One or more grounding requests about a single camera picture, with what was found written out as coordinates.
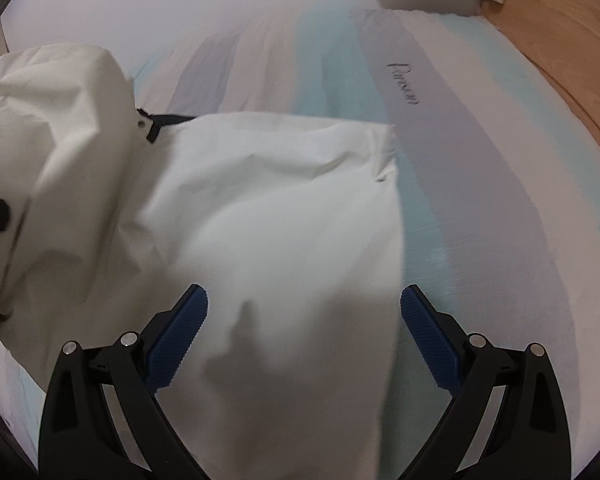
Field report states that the striped bed sheet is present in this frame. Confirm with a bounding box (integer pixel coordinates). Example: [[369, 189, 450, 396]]
[[0, 2, 600, 480]]

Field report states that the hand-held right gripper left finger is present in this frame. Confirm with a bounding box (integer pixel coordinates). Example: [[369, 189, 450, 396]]
[[38, 284, 210, 480]]

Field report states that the cream and black jacket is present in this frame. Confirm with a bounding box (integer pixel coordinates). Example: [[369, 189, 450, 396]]
[[0, 44, 406, 480]]

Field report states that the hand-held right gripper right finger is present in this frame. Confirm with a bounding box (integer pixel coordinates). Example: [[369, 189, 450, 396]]
[[400, 284, 571, 480]]

